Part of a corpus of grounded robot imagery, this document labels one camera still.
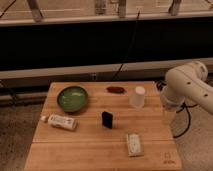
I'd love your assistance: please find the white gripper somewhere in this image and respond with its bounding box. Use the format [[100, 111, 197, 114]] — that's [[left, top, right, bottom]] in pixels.
[[160, 87, 183, 127]]

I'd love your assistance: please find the white ceramic cup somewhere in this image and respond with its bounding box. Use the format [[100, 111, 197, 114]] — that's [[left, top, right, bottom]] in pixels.
[[129, 86, 145, 108]]

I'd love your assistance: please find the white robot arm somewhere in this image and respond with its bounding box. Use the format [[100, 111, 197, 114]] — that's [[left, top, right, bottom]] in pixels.
[[160, 61, 213, 125]]

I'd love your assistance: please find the black eraser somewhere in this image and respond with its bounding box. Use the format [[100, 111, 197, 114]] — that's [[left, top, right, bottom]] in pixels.
[[102, 111, 113, 128]]

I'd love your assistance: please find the green ceramic bowl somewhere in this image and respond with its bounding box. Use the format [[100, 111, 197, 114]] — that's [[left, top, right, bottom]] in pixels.
[[57, 86, 88, 113]]

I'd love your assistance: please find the white wrapped packet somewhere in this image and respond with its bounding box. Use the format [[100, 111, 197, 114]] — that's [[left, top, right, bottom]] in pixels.
[[126, 133, 144, 157]]

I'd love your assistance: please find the dark red oval object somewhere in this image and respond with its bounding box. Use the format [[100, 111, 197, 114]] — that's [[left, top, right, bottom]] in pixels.
[[107, 86, 125, 94]]

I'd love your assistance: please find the white tube with cap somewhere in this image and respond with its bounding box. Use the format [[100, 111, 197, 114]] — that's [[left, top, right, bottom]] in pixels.
[[40, 114, 77, 131]]

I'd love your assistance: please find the black cable near robot base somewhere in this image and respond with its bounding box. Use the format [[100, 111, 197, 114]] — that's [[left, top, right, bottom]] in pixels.
[[172, 102, 198, 140]]

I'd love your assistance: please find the black hanging cable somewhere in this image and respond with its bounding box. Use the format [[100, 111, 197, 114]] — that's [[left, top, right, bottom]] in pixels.
[[111, 9, 141, 82]]

